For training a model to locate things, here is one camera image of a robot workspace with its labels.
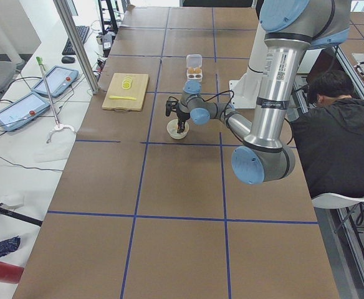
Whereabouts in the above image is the red bottle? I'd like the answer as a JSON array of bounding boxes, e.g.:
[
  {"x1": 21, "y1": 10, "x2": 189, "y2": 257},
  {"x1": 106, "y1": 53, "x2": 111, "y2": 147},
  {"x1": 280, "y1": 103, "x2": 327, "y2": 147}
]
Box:
[{"x1": 0, "y1": 262, "x2": 24, "y2": 284}]

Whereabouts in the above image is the wooden cutting board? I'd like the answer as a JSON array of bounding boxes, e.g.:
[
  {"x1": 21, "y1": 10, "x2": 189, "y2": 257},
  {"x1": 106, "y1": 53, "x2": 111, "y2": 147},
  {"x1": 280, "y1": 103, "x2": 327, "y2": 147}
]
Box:
[{"x1": 102, "y1": 73, "x2": 149, "y2": 112}]

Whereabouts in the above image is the person in black hoodie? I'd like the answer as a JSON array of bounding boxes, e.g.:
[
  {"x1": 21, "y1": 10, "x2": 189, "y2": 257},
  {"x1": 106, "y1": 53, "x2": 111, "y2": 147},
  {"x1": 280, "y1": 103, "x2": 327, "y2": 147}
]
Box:
[{"x1": 291, "y1": 70, "x2": 364, "y2": 197}]

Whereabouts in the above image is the black keyboard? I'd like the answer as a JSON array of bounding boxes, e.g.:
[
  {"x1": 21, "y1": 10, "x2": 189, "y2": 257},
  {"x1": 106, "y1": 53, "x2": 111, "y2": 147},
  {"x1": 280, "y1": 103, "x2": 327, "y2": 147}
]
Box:
[{"x1": 61, "y1": 25, "x2": 90, "y2": 56}]

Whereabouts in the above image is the yellow plastic knife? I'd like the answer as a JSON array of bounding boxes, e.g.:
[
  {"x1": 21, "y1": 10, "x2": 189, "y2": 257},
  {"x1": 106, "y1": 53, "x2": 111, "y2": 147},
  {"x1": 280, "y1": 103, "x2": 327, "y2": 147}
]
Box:
[{"x1": 109, "y1": 95, "x2": 137, "y2": 100}]

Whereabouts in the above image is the clear plastic egg box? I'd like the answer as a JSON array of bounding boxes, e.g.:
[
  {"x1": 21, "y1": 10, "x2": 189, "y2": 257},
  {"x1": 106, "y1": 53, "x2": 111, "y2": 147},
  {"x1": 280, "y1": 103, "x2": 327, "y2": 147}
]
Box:
[{"x1": 186, "y1": 54, "x2": 203, "y2": 82}]

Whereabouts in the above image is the lower blue teach pendant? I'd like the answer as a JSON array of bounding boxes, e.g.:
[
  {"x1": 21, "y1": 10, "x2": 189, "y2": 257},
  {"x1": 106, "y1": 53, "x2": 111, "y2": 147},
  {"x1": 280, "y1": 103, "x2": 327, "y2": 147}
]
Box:
[{"x1": 0, "y1": 92, "x2": 50, "y2": 131}]

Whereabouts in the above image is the metal reacher grabber tool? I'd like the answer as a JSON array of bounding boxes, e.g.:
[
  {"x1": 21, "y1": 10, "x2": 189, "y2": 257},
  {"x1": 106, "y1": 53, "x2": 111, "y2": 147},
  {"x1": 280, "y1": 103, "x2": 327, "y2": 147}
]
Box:
[{"x1": 36, "y1": 56, "x2": 77, "y2": 144}]

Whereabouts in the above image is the white chair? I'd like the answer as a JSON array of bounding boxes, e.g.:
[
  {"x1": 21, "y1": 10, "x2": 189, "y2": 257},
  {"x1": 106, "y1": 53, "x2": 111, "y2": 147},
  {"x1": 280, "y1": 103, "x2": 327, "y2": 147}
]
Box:
[{"x1": 311, "y1": 191, "x2": 364, "y2": 234}]

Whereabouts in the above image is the white bowl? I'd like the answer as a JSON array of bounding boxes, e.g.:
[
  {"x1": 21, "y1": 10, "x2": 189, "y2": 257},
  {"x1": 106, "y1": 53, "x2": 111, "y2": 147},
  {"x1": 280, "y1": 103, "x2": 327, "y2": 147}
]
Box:
[{"x1": 166, "y1": 120, "x2": 190, "y2": 140}]

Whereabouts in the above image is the black computer mouse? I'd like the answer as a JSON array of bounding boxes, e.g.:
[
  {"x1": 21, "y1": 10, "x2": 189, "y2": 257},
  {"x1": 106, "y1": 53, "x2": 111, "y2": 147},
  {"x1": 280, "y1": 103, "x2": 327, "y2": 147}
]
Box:
[{"x1": 61, "y1": 56, "x2": 75, "y2": 64}]

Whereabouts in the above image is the blue teach pendant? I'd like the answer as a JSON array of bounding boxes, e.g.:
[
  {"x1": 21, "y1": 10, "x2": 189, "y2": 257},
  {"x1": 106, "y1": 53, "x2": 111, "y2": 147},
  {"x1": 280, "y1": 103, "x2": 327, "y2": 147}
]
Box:
[
  {"x1": 0, "y1": 92, "x2": 50, "y2": 131},
  {"x1": 31, "y1": 65, "x2": 79, "y2": 98}
]

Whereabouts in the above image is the metal cup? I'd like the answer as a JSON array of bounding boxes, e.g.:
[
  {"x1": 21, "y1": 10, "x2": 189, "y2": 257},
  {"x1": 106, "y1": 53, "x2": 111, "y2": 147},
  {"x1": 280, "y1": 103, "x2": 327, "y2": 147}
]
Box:
[{"x1": 96, "y1": 35, "x2": 103, "y2": 45}]

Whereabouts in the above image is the white plastic bag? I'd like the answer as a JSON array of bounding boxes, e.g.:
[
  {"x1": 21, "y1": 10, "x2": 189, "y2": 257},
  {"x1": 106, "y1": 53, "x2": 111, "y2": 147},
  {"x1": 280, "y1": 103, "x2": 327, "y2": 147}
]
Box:
[{"x1": 32, "y1": 130, "x2": 75, "y2": 163}]

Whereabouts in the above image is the upper blue teach pendant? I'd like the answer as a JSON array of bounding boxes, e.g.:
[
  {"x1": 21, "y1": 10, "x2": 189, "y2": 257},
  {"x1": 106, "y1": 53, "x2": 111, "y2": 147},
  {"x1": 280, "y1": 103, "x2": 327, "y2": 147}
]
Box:
[{"x1": 31, "y1": 65, "x2": 79, "y2": 98}]

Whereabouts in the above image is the aluminium frame post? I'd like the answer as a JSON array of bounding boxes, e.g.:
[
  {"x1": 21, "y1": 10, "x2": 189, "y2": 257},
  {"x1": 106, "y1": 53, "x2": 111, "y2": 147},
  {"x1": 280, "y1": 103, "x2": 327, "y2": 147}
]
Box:
[{"x1": 53, "y1": 0, "x2": 99, "y2": 95}]

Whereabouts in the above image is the folded blue umbrella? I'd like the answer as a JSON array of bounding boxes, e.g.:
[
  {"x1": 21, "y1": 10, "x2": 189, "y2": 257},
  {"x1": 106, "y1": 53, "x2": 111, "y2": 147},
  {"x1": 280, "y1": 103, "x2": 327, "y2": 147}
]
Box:
[{"x1": 0, "y1": 236, "x2": 21, "y2": 257}]

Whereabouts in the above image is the black tripod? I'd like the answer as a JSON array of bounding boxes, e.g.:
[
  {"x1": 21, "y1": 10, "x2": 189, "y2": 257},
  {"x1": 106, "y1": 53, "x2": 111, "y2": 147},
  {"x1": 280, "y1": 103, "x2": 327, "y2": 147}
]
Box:
[{"x1": 0, "y1": 203, "x2": 42, "y2": 227}]

